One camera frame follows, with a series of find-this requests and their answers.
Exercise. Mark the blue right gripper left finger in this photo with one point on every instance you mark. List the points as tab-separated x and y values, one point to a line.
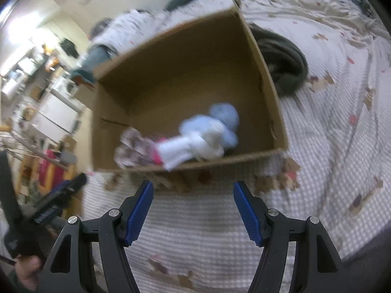
136	211

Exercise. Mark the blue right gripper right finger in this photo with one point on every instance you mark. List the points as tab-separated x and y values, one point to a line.
252	211

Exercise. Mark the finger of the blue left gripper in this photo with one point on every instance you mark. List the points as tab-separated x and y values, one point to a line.
61	192

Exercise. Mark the pink soft object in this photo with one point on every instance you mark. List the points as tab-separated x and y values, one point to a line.
157	155

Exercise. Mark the clear plastic packet with label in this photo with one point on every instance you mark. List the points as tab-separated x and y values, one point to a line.
134	150

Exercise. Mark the white sock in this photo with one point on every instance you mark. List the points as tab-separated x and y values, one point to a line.
204	146

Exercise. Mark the light blue fluffy sock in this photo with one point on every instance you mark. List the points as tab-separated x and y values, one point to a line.
225	113

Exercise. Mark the brown cardboard box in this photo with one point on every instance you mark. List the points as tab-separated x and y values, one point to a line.
181	73

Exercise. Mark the left hand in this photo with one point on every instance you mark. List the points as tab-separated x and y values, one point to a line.
27	270

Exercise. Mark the pink storage crate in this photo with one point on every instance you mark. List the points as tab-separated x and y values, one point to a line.
44	165

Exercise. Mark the gingham duvet with dog prints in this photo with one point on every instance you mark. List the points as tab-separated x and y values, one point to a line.
336	165

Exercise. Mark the teal pillow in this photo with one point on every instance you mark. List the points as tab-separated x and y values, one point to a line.
97	55

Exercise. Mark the black hanging garment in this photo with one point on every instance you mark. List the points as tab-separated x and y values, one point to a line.
69	48

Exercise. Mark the dark grey blanket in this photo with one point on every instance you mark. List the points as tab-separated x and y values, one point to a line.
286	63

